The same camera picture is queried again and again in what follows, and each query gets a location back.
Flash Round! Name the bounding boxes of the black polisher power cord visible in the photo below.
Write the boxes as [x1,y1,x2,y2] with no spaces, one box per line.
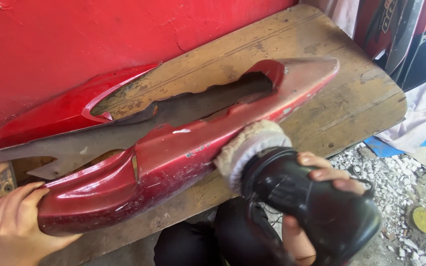
[350,177,376,199]

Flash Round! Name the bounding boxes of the person's black trousers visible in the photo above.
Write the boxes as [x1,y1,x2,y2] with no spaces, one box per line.
[154,198,285,266]

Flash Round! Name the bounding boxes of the person's left hand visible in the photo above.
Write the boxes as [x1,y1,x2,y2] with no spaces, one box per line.
[0,181,84,266]

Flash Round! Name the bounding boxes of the person's right hand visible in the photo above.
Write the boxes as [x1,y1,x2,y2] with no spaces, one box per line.
[283,151,366,242]

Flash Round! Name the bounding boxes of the blue tarp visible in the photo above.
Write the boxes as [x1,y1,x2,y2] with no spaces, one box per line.
[364,124,426,159]

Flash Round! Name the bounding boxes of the heap of white rubble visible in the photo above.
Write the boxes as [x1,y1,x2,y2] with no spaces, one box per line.
[328,142,426,266]

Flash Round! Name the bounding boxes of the red black decal fairing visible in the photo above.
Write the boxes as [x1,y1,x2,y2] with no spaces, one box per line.
[354,0,426,74]

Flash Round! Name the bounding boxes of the large white cloth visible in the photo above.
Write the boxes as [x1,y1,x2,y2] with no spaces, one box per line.
[376,66,426,154]

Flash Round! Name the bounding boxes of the dull red motorcycle fairing panel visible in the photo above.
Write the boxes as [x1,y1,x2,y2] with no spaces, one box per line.
[0,56,340,266]

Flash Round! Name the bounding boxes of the worn wooden table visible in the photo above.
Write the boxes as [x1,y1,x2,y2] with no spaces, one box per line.
[11,4,408,266]

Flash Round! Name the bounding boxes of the glossy red fairing panel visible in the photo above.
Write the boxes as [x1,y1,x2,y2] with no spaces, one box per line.
[0,64,160,150]

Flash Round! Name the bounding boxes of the small white cloth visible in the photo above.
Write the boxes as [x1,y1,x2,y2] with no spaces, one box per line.
[302,0,362,37]

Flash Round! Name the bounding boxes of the cream wool polishing pad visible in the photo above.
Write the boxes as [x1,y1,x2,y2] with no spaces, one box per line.
[214,119,293,193]

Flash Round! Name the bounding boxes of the black electric polisher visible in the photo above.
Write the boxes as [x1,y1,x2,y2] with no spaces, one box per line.
[241,147,383,266]

